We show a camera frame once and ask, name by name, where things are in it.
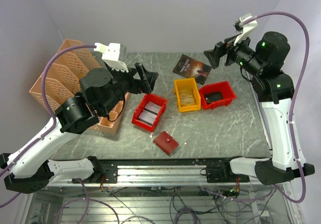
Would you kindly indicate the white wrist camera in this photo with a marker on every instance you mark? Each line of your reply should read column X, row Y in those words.
column 113, row 55
column 244, row 29

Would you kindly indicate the gold card in yellow bin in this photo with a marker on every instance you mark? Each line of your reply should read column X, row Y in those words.
column 187, row 97

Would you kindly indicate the yellow plastic bin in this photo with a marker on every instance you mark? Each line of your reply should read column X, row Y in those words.
column 189, row 83

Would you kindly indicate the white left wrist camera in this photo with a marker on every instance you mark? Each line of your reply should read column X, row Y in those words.
column 113, row 55

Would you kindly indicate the black credit card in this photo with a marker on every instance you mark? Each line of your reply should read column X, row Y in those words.
column 213, row 97

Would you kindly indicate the aluminium mounting rail frame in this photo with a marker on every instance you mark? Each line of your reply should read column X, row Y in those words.
column 155, row 176

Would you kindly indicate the white credit card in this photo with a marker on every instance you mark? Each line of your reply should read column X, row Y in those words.
column 149, row 113

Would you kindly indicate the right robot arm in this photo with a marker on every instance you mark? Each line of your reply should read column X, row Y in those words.
column 275, row 92

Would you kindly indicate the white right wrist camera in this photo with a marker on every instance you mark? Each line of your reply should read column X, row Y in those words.
column 244, row 29

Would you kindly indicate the dark booklet three days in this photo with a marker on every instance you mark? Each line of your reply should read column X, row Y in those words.
column 189, row 67

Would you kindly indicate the red leather card holder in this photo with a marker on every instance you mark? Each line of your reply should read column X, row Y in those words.
column 166, row 142

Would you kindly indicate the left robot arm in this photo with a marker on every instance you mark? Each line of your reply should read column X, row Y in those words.
column 96, row 99

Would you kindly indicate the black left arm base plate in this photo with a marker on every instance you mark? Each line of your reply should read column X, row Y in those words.
column 108, row 173

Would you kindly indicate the red plastic bin with cards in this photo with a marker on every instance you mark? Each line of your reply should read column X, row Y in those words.
column 149, row 98

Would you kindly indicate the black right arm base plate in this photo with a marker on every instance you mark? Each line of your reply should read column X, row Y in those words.
column 218, row 170

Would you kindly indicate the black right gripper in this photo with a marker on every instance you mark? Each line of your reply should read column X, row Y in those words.
column 220, row 48

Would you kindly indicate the peach plastic desk organizer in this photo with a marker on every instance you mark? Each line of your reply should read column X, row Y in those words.
column 62, row 82

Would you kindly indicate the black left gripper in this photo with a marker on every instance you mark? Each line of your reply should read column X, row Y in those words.
column 137, row 85

